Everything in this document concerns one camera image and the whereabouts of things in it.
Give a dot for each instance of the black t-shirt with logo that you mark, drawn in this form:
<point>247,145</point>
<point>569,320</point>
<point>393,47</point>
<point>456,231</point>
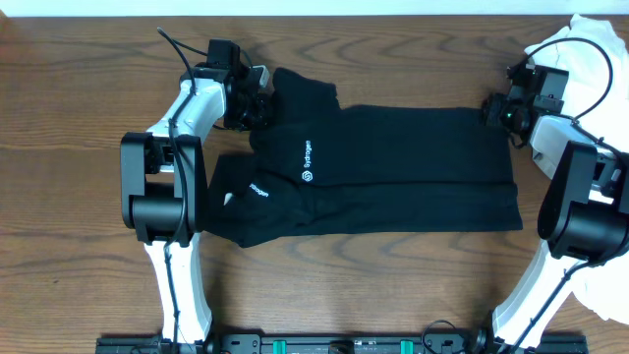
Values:
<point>323,169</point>

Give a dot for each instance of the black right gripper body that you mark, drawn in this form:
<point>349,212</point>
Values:
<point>501,114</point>

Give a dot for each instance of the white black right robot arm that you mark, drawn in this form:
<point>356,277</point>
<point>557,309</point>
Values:
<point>583,220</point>

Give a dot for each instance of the pile of white clothes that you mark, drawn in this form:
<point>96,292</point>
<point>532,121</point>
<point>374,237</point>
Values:
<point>597,61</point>

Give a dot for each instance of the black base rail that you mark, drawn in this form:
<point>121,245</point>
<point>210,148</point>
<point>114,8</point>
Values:
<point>435,341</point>

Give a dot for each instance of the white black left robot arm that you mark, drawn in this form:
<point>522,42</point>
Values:
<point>163,188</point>

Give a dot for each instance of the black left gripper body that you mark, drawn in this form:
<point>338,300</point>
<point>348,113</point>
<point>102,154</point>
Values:
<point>247,112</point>

